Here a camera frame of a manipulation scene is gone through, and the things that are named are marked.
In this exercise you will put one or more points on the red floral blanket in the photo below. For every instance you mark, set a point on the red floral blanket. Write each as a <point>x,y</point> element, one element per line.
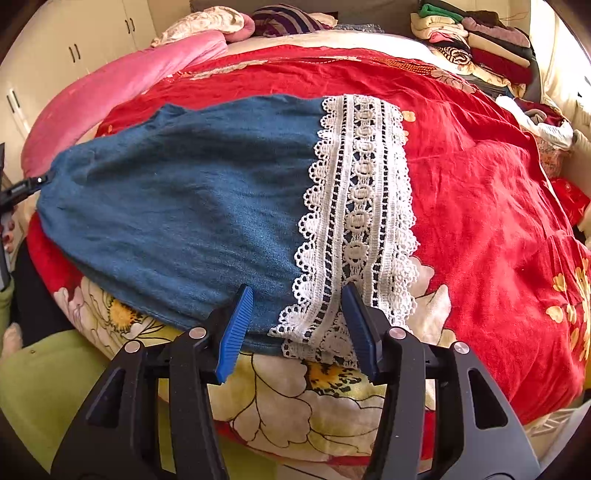
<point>485,230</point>

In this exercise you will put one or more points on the blue patterned cloth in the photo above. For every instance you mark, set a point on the blue patterned cloth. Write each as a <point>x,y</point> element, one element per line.
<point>358,27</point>

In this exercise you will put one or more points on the purple striped pillow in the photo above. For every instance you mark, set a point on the purple striped pillow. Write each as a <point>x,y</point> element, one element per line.
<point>281,21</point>

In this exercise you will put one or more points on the cream bed sheet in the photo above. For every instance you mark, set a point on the cream bed sheet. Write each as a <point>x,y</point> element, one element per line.
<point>286,44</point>

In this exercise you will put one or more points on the person's black clothing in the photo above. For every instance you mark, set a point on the person's black clothing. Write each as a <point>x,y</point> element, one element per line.
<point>39,300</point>

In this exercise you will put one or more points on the blue pants with white lace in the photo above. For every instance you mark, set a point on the blue pants with white lace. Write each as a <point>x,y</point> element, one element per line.
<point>184,194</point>

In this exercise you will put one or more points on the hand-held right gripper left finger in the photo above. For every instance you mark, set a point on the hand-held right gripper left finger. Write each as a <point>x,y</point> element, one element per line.
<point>235,332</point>

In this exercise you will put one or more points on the cream floral pillow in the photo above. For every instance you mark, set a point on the cream floral pillow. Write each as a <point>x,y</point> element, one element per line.
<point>203,23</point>

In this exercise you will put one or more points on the cream wardrobe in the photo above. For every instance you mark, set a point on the cream wardrobe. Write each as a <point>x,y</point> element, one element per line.
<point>55,46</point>

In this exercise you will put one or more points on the grey headboard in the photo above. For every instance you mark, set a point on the grey headboard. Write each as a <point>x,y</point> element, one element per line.
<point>369,11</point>

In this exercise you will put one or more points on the pink quilt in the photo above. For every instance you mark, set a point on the pink quilt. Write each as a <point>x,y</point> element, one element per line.
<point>115,78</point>

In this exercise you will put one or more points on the stack of folded clothes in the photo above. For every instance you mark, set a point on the stack of folded clothes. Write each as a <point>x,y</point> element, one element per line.
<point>489,50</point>

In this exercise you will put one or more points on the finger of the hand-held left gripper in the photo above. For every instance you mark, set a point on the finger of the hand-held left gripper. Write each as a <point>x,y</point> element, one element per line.
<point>25,187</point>

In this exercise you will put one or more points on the cream curtain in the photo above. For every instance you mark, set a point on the cream curtain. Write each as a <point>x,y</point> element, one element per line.
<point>561,64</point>

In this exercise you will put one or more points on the person's left hand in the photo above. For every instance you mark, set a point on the person's left hand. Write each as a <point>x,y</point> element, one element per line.
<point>10,233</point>

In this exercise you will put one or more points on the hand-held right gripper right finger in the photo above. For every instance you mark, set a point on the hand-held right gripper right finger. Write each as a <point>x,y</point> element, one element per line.
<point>358,327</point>

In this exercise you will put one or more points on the red plastic bag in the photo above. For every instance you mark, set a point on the red plastic bag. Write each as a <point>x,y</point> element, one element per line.
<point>570,198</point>

